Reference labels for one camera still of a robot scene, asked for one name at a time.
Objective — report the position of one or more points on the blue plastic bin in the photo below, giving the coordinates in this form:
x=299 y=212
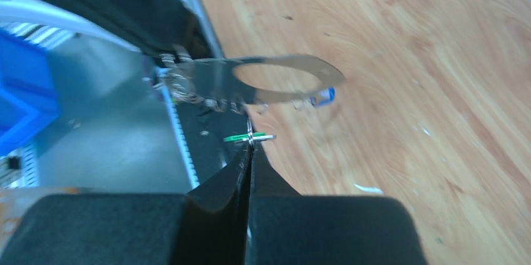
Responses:
x=29 y=101

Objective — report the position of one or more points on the white slotted cable duct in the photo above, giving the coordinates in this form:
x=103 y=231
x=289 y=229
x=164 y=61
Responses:
x=179 y=134

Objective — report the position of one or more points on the orange drink bottle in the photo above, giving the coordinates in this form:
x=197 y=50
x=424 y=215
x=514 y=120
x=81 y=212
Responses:
x=16 y=201

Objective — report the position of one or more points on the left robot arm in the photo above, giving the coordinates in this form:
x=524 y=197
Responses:
x=72 y=15

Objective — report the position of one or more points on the key with blue tag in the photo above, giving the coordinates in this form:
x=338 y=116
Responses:
x=323 y=98

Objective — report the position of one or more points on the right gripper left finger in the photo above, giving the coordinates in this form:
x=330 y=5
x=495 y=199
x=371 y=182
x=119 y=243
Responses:
x=208 y=225

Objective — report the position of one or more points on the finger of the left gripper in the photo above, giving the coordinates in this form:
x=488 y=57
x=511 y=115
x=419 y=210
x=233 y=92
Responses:
x=154 y=26

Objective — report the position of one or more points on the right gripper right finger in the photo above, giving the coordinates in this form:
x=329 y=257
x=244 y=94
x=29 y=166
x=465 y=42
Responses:
x=287 y=227

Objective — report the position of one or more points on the key with green tag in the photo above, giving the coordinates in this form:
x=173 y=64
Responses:
x=251 y=136

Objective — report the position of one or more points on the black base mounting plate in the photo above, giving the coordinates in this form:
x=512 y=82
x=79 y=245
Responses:
x=204 y=131

